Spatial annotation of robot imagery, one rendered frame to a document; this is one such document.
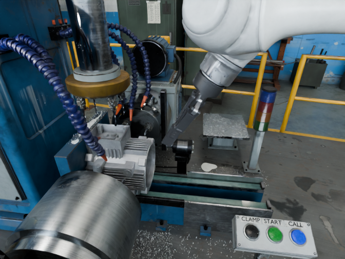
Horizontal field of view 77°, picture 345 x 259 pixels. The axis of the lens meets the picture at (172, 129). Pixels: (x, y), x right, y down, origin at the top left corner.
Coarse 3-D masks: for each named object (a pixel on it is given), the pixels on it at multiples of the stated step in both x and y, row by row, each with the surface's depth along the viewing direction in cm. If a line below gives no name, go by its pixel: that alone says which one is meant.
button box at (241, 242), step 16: (240, 224) 50; (256, 224) 50; (272, 224) 50; (288, 224) 50; (304, 224) 50; (240, 240) 49; (256, 240) 48; (272, 240) 48; (288, 240) 48; (288, 256) 50; (304, 256) 47
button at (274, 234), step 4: (272, 228) 49; (276, 228) 49; (268, 232) 49; (272, 232) 48; (276, 232) 48; (280, 232) 48; (272, 236) 48; (276, 236) 48; (280, 236) 48; (276, 240) 48
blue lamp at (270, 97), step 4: (264, 92) 87; (268, 92) 86; (272, 92) 86; (276, 92) 87; (260, 96) 90; (264, 96) 88; (268, 96) 87; (272, 96) 87; (260, 100) 90; (264, 100) 89; (268, 100) 88; (272, 100) 88
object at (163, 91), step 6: (162, 90) 77; (162, 96) 77; (162, 102) 78; (162, 108) 79; (162, 114) 80; (162, 120) 82; (162, 126) 83; (162, 132) 84; (162, 138) 86; (162, 144) 87; (162, 150) 88
